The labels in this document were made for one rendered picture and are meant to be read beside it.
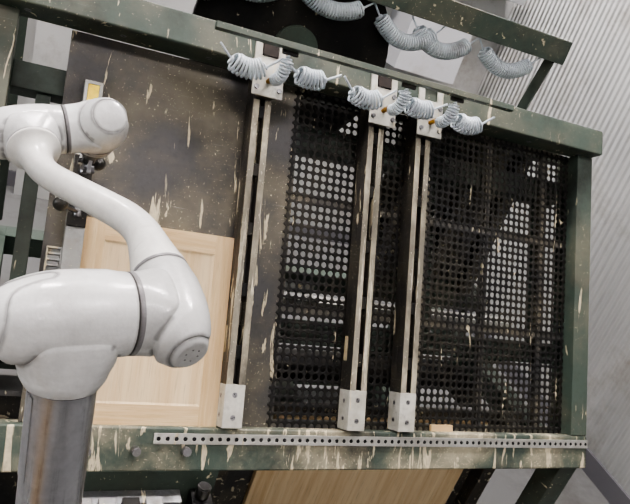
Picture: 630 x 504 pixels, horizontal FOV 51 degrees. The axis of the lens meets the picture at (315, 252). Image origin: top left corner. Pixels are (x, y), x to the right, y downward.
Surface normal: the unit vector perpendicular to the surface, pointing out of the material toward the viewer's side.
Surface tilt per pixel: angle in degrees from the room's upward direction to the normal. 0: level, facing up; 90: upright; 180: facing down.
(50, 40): 90
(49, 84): 56
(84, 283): 16
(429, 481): 90
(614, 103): 90
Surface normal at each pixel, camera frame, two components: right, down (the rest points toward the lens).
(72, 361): 0.48, 0.40
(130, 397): 0.43, -0.09
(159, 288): 0.52, -0.70
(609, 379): -0.91, -0.15
